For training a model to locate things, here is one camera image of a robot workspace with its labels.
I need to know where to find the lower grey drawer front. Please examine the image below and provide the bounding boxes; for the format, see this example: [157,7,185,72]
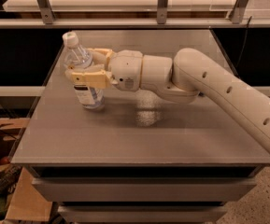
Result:
[58,206,226,224]

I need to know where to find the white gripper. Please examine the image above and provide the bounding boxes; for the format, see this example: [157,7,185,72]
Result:
[65,48,143,91]

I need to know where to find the grey drawer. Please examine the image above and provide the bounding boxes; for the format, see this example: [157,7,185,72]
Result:
[32,178,256,202]
[58,206,226,224]

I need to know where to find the clear plastic water bottle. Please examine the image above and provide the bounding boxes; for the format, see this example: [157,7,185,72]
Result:
[63,32,104,110]

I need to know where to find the brown cardboard box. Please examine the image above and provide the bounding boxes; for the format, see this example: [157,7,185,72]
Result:
[6,168,52,222]

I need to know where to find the upper grey drawer front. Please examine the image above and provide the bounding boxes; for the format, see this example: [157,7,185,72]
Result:
[32,178,256,202]

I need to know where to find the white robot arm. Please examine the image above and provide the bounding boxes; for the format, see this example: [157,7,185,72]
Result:
[65,48,270,154]

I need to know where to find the metal shelf rail frame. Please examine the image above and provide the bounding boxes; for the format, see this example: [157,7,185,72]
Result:
[0,0,270,29]

